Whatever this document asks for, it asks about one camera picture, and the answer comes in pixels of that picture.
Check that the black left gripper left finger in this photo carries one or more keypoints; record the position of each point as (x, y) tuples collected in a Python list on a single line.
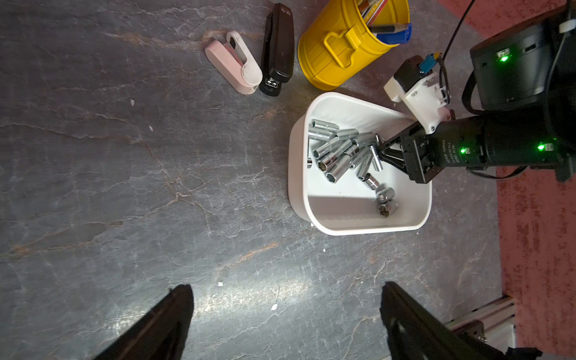
[(161, 333)]

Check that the chrome long socket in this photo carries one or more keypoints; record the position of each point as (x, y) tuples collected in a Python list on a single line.
[(335, 174)]

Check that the chrome short socket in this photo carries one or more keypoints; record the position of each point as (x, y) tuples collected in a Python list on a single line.
[(385, 194), (388, 208)]

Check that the yellow pen holder bucket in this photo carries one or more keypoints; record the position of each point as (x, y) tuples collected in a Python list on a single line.
[(337, 45)]

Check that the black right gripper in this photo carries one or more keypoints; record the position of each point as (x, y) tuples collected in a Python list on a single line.
[(420, 155)]

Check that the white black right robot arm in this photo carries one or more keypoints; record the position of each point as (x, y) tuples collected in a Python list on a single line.
[(520, 98)]

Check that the white plastic storage box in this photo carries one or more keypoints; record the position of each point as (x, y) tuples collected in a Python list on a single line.
[(349, 207)]

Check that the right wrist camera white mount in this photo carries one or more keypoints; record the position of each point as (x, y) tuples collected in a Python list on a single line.
[(417, 86)]

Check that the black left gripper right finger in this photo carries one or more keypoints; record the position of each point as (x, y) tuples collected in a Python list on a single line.
[(414, 333)]

